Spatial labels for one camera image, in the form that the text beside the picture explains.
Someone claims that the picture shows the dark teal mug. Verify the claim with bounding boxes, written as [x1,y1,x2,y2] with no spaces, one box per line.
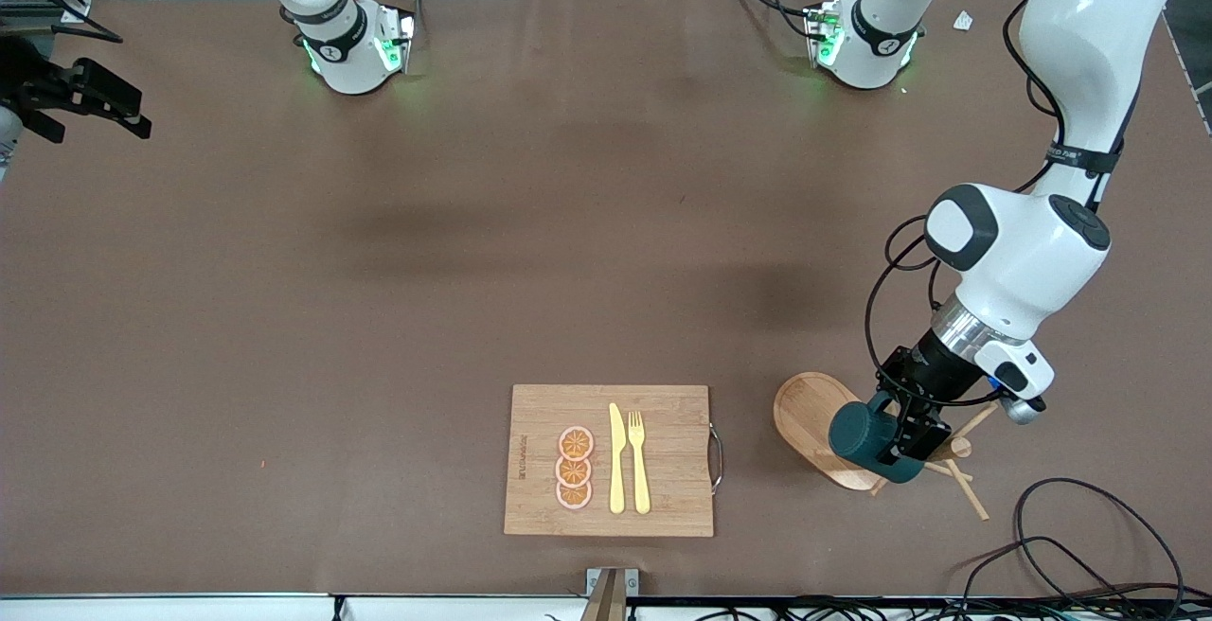
[829,390,934,486]

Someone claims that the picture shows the wooden mug tree rack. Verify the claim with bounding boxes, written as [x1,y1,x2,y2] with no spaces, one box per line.
[772,372,1000,523]

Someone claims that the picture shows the wooden cutting board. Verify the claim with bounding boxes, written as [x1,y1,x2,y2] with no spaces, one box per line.
[504,384,725,539]

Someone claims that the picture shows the yellow plastic fork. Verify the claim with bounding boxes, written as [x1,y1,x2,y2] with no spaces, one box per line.
[628,411,652,516]

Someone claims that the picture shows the yellow plastic knife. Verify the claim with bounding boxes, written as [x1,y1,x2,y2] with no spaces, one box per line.
[608,402,628,515]

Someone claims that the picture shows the brown table cover mat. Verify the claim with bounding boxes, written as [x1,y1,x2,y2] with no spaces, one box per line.
[0,0,1212,598]

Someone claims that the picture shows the black cable loop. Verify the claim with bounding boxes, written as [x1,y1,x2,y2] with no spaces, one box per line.
[1013,477,1186,608]
[961,536,1137,608]

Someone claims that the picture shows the black cable bundle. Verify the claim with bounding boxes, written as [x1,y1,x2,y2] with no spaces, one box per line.
[625,594,1212,621]

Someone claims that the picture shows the metal mount bracket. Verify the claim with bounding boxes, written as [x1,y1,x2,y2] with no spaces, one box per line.
[579,567,641,621]

